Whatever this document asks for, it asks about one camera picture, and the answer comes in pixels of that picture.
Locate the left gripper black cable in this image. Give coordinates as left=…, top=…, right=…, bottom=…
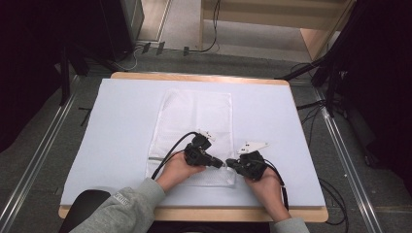
left=151, top=130, right=199, bottom=181

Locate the wooden table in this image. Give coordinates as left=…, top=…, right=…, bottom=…
left=57, top=71, right=329, bottom=223

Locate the black metal stand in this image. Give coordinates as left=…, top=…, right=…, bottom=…
left=58, top=43, right=113, bottom=107
left=274, top=48, right=358, bottom=118

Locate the dark cabinet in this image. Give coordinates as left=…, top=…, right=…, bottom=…
left=99, top=0, right=146, bottom=62

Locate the person's left hand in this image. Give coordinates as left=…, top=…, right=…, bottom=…
left=154, top=151, right=207, bottom=194

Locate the white table mat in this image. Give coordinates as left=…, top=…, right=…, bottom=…
left=60, top=78, right=326, bottom=209

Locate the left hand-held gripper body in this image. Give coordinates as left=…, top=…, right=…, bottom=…
left=184, top=129, right=217, bottom=168

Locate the metal floor rail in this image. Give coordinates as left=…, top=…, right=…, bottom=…
left=311, top=86, right=386, bottom=233
left=0, top=76, right=82, bottom=233

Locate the light wooden furniture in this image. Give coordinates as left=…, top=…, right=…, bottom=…
left=198, top=0, right=358, bottom=62

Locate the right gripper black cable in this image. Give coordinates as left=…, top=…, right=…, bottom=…
left=262, top=159, right=291, bottom=212

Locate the white mesh laundry bag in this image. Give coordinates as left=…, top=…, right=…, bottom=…
left=145, top=88, right=237, bottom=188

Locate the black hanging cable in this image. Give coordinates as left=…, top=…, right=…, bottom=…
left=189, top=0, right=222, bottom=54

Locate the person's right hand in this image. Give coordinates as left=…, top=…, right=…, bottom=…
left=244, top=168, right=286, bottom=210

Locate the black rounded chair part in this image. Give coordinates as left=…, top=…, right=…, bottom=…
left=57, top=189, right=112, bottom=233

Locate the black floor cable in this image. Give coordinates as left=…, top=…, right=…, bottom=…
left=318, top=177, right=350, bottom=226

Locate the white floor cable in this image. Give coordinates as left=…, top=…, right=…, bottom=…
left=111, top=45, right=145, bottom=73

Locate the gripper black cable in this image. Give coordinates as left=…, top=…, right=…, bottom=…
left=262, top=159, right=291, bottom=212
left=151, top=130, right=199, bottom=181

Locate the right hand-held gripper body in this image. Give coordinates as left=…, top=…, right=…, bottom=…
left=236, top=141, right=269, bottom=182

